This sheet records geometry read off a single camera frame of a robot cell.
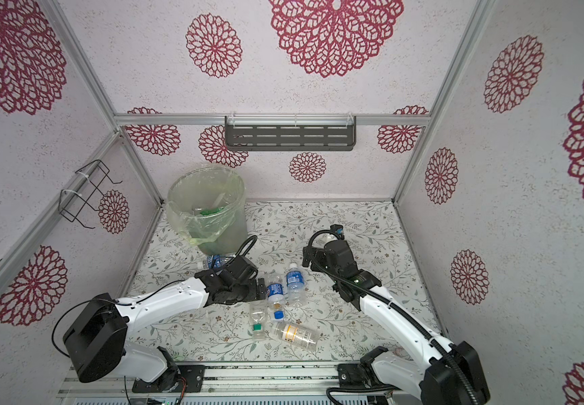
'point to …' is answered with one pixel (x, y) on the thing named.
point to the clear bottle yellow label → (302, 337)
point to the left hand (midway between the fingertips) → (256, 293)
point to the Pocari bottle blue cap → (275, 294)
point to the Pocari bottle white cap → (295, 284)
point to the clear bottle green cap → (258, 311)
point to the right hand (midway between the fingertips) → (314, 247)
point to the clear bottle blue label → (217, 261)
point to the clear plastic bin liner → (202, 202)
